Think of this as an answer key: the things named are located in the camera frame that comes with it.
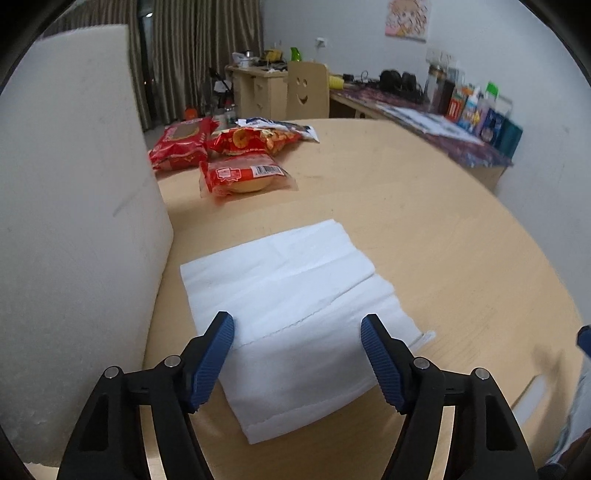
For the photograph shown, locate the desk with patterned cloth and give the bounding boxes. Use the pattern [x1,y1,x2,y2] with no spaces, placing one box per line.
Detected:
[330,76,514,185]

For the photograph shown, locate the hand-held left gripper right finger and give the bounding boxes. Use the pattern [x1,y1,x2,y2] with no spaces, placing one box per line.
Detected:
[360,314,540,480]

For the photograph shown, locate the person's grey clothing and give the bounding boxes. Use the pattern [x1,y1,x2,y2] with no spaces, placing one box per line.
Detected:
[538,392,591,480]

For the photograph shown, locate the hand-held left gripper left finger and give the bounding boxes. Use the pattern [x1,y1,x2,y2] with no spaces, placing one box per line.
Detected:
[56,311,235,480]

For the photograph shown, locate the red bread packet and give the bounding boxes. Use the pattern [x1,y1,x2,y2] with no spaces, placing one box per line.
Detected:
[198,154,298,199]

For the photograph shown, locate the white paper towel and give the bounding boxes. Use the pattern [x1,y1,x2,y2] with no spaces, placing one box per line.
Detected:
[179,219,437,446]

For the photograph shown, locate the red biscuit packet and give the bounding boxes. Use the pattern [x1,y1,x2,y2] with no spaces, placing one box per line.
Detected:
[148,116,218,172]

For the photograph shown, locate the blue white snack bag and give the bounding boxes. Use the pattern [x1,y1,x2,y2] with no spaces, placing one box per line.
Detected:
[236,117,320,144]

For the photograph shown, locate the red snack bag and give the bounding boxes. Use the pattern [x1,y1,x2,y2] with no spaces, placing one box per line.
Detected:
[206,127,305,156]

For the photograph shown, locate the row of colourful cartons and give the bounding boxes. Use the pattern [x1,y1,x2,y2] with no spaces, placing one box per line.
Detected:
[445,80,525,151]

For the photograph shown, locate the black headphones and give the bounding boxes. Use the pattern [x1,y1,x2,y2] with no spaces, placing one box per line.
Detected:
[379,69,423,100]

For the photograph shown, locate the wooden smiley chair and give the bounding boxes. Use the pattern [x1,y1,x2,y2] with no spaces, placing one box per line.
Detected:
[285,60,331,118]

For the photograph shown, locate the brown curtain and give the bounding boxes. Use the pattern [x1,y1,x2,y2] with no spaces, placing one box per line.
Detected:
[124,0,154,132]
[152,0,264,126]

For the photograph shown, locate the wall poster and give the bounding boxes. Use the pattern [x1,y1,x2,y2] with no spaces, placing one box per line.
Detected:
[384,0,432,42]

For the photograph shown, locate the white foam box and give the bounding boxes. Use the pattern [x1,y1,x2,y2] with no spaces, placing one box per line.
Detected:
[0,23,175,467]

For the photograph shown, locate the light wooden desk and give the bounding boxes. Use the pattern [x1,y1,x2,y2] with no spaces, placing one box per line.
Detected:
[225,62,289,118]

